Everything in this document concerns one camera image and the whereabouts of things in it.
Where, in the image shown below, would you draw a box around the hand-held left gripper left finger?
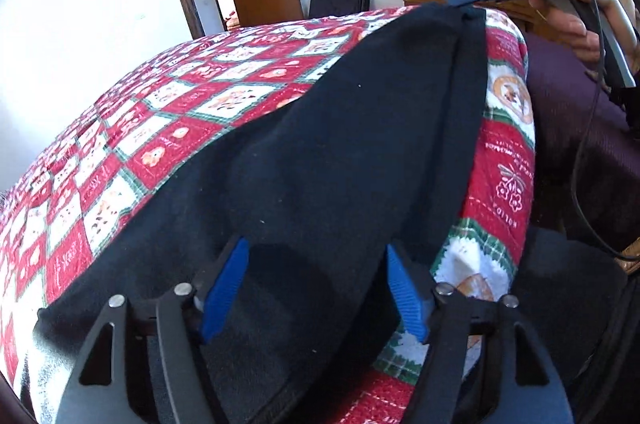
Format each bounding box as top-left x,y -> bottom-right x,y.
55,237 -> 251,424

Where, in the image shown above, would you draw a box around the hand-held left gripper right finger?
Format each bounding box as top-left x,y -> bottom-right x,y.
386,245 -> 576,424

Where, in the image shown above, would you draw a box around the black pants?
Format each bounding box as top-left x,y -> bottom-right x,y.
32,2 -> 488,424

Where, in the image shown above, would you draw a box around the person's right hand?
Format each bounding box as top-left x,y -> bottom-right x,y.
529,0 -> 640,70

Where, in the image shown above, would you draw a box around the person's purple sweater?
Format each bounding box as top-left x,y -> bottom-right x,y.
522,32 -> 640,237

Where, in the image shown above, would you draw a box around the red patchwork printed blanket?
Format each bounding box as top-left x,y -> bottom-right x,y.
0,2 -> 538,424

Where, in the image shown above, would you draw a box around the black cable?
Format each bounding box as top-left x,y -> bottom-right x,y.
560,0 -> 640,261

